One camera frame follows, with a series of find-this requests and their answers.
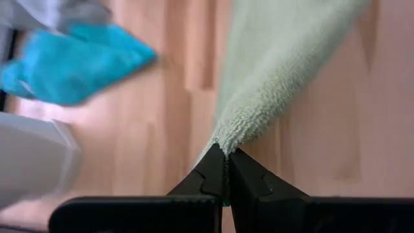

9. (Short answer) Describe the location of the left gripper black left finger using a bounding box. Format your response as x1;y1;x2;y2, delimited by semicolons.
48;144;227;233

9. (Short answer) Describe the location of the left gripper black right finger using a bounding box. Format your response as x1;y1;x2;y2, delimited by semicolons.
228;148;414;233

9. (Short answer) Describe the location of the light green microfiber towel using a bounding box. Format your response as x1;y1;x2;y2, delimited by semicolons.
193;0;369;169

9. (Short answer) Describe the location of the turquoise microfiber towel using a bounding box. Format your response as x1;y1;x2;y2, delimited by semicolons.
0;22;159;106

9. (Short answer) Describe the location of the grey microfiber towel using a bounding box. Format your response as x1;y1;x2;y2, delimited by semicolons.
0;0;113;62

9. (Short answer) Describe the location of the white faceted plant pot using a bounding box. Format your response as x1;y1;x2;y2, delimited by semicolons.
0;111;82;208

